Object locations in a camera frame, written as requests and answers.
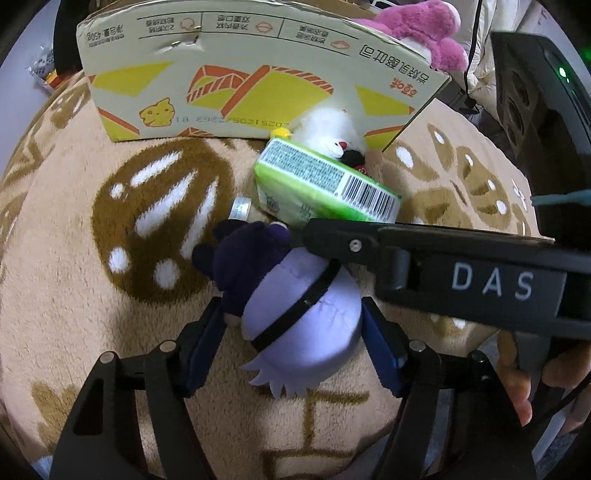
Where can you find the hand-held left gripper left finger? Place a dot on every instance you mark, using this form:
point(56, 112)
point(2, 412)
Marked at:
point(207, 344)

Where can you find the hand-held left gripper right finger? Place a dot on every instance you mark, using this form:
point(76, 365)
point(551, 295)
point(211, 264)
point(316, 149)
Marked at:
point(383, 353)

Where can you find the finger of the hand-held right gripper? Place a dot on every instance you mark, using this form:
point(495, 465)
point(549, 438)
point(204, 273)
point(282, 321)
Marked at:
point(351, 244)

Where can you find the green tissue pack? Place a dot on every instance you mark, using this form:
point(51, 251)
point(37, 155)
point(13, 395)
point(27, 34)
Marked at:
point(314, 180)

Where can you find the purple plush toy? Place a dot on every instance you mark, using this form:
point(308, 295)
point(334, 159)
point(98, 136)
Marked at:
point(295, 318)

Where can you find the printed cardboard box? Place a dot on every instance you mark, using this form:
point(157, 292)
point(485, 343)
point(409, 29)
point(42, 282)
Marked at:
point(231, 69)

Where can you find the pink plush toy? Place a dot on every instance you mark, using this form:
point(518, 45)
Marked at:
point(425, 27)

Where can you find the person's right hand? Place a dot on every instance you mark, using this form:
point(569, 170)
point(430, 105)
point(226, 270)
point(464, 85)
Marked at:
point(568, 369)

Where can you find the beige butterfly blanket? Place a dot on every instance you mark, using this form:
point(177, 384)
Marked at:
point(115, 323)

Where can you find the clear tape roll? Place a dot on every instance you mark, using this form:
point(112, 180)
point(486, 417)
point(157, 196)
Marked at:
point(241, 208)

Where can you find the white plush toy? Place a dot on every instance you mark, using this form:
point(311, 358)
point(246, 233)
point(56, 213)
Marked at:
point(328, 129)

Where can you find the plastic bag of toys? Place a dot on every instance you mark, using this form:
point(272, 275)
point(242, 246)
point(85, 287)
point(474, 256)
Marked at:
point(46, 69)

